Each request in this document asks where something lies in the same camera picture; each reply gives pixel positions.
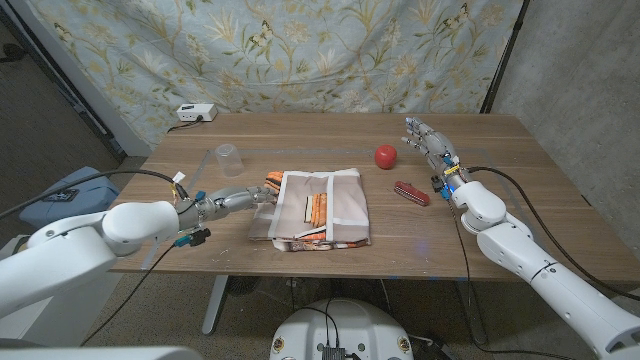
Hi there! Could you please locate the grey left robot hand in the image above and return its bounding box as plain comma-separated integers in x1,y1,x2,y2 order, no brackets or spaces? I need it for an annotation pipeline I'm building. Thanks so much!
189,185,279,227

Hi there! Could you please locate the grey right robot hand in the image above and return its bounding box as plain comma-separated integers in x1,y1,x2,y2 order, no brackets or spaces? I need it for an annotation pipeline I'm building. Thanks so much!
401,117,471,188

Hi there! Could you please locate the beige cloth with orange print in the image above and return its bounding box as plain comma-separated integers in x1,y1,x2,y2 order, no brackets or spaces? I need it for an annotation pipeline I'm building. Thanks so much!
247,167,372,253

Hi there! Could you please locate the clear plastic cup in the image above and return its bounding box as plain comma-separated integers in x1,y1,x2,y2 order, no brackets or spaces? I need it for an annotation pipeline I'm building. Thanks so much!
214,143,245,178

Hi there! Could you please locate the red ball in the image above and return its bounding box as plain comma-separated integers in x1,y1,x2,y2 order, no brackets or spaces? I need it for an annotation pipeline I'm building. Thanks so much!
374,144,399,171

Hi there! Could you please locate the red swiss knife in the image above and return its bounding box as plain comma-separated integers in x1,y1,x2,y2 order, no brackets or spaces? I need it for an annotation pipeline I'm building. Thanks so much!
393,180,432,207

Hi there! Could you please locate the white power strip box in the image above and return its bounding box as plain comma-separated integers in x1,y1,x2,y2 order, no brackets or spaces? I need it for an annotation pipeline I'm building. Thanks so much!
175,103,219,123

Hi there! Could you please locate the grey table leg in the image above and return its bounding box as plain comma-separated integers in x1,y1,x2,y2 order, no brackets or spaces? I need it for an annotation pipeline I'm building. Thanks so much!
455,280,489,345
201,274,231,336

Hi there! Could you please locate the black backdrop stand pole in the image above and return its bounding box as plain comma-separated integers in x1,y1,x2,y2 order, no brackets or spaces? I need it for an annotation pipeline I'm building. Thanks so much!
479,0,531,115

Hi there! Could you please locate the blue padded box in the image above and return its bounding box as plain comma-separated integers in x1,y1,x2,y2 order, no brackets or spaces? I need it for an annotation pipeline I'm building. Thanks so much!
18,166,121,230

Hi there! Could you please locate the floral printed backdrop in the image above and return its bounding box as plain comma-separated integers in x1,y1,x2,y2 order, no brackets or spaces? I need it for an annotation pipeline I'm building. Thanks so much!
27,0,526,151

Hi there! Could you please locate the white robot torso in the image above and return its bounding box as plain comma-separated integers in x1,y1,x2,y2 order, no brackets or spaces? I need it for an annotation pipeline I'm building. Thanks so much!
269,298,415,360

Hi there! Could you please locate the black power strip cable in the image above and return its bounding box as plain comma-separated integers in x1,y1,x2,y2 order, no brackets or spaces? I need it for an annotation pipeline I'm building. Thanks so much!
166,115,205,134

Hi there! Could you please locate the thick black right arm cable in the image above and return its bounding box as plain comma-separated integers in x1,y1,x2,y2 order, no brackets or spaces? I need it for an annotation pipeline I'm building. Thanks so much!
467,165,640,302

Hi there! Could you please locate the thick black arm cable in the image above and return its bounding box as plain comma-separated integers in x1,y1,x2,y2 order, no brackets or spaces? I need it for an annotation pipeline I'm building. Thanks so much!
0,168,191,221
467,165,640,302

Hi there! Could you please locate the thin black right wrist wire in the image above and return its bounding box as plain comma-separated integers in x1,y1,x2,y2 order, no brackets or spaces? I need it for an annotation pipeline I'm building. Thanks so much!
447,197,576,360

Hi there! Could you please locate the thin black wrist wire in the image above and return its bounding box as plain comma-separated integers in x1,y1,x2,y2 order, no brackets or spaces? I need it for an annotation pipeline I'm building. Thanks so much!
447,197,576,360
82,243,177,347

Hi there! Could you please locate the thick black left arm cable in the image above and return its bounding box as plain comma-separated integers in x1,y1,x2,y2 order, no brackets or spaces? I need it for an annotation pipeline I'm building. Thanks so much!
0,168,191,221

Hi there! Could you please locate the thin black left wrist wire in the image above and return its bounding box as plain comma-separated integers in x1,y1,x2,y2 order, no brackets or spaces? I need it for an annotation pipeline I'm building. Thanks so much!
82,243,177,347

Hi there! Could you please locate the black torso cable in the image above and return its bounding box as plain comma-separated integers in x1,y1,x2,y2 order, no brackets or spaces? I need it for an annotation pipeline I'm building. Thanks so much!
298,298,342,349

